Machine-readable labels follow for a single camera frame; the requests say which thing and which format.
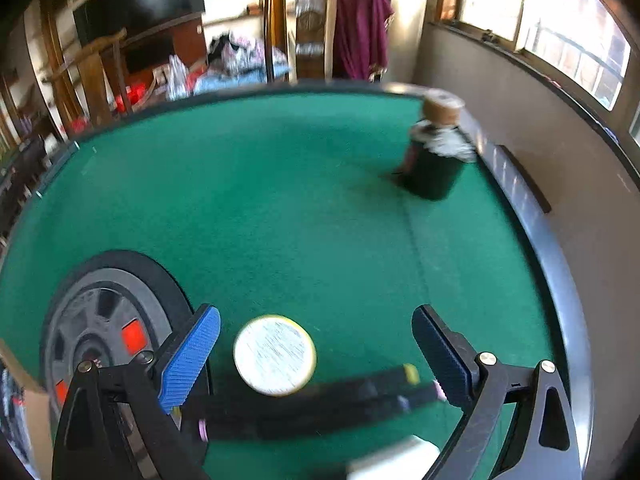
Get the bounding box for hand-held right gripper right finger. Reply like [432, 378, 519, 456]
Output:
[411, 304, 584, 480]

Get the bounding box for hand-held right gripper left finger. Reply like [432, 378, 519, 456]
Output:
[51, 303, 222, 480]

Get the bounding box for yellow jar white lid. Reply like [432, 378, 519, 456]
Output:
[233, 314, 317, 397]

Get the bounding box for white carton red side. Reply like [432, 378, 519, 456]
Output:
[346, 435, 441, 480]

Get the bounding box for black cylinder pink ends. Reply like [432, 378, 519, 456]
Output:
[197, 381, 448, 443]

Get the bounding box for round mahjong table centre panel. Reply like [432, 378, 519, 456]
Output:
[39, 251, 213, 480]

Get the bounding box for dark green bottle brown cap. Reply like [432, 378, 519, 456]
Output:
[397, 91, 478, 202]

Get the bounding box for black table edge bar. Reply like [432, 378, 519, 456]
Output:
[492, 144, 552, 215]

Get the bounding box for red plastic bag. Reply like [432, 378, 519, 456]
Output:
[112, 85, 151, 111]

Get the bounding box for clear plastic bag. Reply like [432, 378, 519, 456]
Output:
[167, 55, 191, 101]

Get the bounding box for bare wooden chair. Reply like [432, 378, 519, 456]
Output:
[42, 27, 133, 131]

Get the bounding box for pile of patterned clothes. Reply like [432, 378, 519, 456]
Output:
[192, 32, 293, 96]

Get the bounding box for maroon cloth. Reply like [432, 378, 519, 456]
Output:
[332, 0, 395, 81]

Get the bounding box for carved wooden chair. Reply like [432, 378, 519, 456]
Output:
[256, 0, 346, 83]

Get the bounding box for black television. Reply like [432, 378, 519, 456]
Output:
[72, 0, 206, 46]

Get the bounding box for window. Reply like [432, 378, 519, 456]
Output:
[435, 0, 640, 141]

